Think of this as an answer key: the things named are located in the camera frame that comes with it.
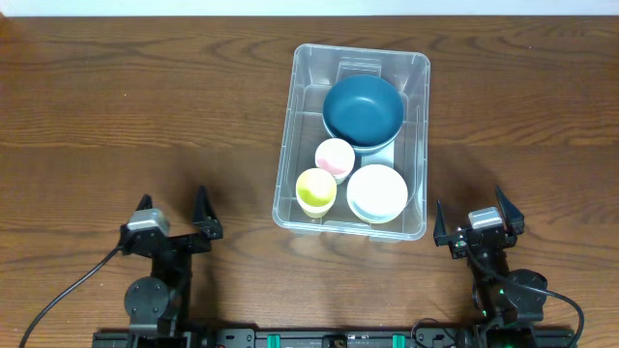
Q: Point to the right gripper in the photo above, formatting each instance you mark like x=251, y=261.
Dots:
x=477, y=238

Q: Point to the cream cup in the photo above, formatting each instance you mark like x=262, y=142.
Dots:
x=337, y=147

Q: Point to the light grey bowl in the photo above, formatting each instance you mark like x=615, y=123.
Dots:
x=380, y=209

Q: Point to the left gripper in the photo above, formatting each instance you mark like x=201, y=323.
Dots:
x=179, y=242

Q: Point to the small cream bowl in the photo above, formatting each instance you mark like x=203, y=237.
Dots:
x=377, y=180

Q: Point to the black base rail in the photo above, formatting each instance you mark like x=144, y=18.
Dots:
x=430, y=337

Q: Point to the light blue cup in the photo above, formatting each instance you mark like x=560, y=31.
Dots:
x=306, y=205

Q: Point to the yellow bowl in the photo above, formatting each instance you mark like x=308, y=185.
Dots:
x=370, y=217

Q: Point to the yellow cup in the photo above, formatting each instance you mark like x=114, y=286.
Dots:
x=316, y=187
x=312, y=213

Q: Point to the pink cup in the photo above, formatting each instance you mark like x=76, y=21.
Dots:
x=336, y=165

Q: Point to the clear plastic storage container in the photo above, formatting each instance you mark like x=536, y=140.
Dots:
x=316, y=69

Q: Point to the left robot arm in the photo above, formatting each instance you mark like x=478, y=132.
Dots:
x=158, y=304

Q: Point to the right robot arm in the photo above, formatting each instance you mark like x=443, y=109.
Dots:
x=511, y=301

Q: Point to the dark blue bowl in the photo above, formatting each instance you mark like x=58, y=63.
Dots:
x=365, y=150
x=363, y=108

